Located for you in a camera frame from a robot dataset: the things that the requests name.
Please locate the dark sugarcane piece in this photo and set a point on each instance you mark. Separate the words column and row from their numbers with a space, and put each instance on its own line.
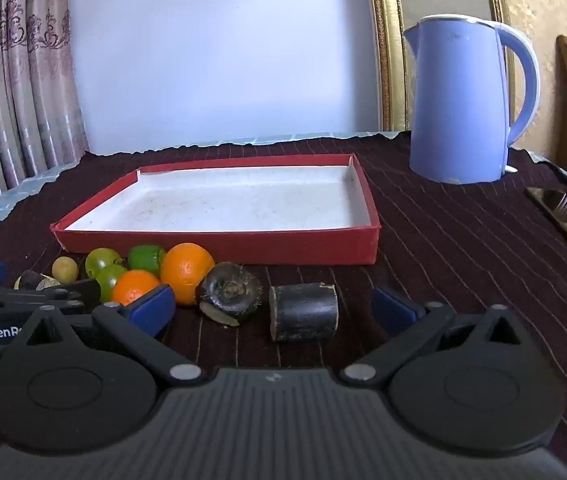
column 30, row 280
column 306, row 312

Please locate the gold ornate frame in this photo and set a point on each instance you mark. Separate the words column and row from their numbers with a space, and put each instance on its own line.
column 388, row 35

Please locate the pink patterned curtain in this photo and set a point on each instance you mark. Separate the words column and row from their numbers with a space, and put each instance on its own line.
column 13, row 85

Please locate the dark water chestnut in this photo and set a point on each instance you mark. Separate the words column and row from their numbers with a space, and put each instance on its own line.
column 231, row 287

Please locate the orange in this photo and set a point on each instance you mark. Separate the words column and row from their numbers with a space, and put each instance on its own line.
column 188, row 270
column 131, row 287

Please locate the green tomato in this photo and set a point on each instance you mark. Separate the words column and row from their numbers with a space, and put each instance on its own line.
column 98, row 260
column 110, row 280

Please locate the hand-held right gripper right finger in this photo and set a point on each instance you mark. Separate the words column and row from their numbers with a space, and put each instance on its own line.
column 394, row 310

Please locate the blue electric kettle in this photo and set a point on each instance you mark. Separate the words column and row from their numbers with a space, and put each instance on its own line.
column 456, row 110

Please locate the green cut fruit piece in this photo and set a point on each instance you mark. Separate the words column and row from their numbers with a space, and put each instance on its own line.
column 144, row 258

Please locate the red cardboard box tray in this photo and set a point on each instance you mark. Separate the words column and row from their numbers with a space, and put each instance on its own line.
column 223, row 200

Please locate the dark striped tablecloth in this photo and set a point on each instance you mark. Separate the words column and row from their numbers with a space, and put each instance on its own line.
column 463, row 260

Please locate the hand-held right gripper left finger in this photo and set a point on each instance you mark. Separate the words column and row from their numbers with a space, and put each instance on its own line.
column 153, row 307

